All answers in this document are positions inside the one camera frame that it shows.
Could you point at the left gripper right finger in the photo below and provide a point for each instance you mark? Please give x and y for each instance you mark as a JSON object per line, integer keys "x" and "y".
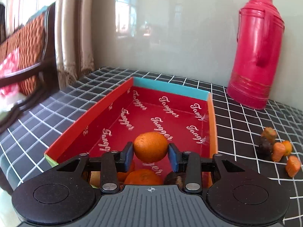
{"x": 188, "y": 165}

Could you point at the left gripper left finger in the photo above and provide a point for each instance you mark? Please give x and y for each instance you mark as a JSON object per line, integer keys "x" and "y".
{"x": 112, "y": 163}

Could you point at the dark chestnut front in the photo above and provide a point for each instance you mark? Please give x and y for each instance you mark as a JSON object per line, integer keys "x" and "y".
{"x": 173, "y": 178}

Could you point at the small tan walnut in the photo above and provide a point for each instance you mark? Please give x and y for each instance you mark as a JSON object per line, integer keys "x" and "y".
{"x": 95, "y": 178}

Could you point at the large orange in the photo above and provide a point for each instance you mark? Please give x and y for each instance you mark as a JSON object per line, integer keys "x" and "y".
{"x": 143, "y": 177}

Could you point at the colourful cardboard box tray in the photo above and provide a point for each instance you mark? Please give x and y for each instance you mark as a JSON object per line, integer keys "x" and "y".
{"x": 184, "y": 115}

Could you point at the black white grid tablecloth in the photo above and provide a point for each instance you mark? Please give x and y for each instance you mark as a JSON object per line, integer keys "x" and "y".
{"x": 24, "y": 143}

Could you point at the greenish carrot top chunk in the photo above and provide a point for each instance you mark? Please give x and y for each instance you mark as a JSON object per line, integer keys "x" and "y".
{"x": 269, "y": 134}

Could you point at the carrot chunk middle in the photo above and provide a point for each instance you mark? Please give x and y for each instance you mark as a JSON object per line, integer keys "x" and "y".
{"x": 278, "y": 151}

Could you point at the small orange back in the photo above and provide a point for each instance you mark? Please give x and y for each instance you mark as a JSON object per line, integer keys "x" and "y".
{"x": 288, "y": 147}

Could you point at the carrot chunk right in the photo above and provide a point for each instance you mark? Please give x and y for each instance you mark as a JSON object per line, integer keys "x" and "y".
{"x": 293, "y": 166}

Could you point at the red thermos flask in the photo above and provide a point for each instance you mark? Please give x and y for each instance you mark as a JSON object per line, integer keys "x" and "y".
{"x": 259, "y": 39}

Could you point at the pink checkered plastic bag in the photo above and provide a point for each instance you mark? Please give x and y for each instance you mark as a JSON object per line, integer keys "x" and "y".
{"x": 10, "y": 65}

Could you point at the dark wooden sofa chair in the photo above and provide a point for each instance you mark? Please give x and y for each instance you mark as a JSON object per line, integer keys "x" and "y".
{"x": 37, "y": 75}

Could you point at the beige curtain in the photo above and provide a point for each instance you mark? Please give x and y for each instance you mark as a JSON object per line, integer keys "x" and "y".
{"x": 73, "y": 40}

